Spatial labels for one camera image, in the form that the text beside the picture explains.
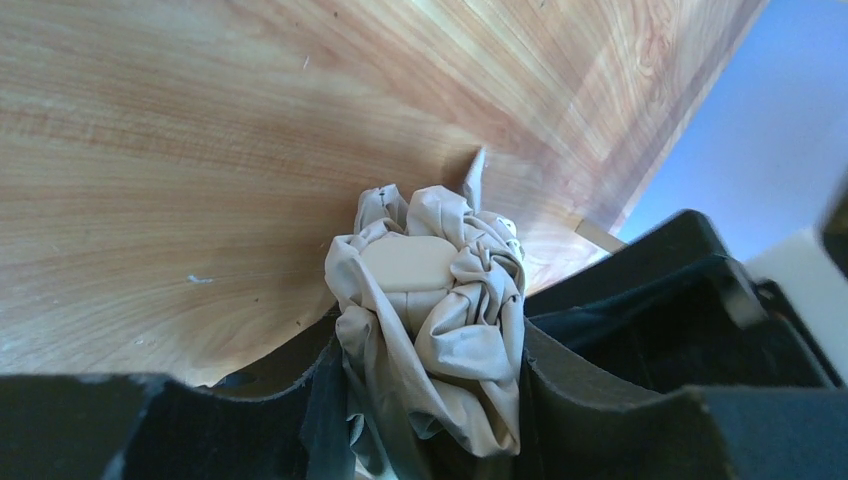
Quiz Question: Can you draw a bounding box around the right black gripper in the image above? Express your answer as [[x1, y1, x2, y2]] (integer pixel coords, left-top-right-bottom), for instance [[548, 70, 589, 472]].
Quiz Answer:
[[525, 210, 842, 393]]

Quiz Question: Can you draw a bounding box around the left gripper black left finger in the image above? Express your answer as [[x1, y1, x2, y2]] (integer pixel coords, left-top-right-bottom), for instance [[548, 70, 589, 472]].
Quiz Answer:
[[1, 311, 345, 479]]

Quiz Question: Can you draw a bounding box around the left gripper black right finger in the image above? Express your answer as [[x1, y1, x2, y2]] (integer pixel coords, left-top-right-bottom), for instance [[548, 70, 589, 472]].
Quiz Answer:
[[513, 325, 847, 479]]

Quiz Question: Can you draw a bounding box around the black and beige folding umbrella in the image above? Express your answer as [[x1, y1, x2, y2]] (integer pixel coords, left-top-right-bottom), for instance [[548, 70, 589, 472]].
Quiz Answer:
[[325, 150, 526, 479]]

